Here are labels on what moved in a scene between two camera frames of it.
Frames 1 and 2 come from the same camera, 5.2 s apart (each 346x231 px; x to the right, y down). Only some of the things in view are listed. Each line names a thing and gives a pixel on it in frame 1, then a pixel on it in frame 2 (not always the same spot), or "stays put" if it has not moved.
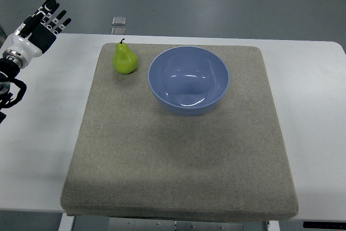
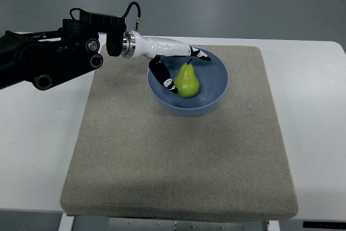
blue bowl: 188,80 stays put
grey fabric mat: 132,159 stays put
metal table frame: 71,223 stays put
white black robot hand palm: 33,40 → 135,46
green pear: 124,61 → 186,81
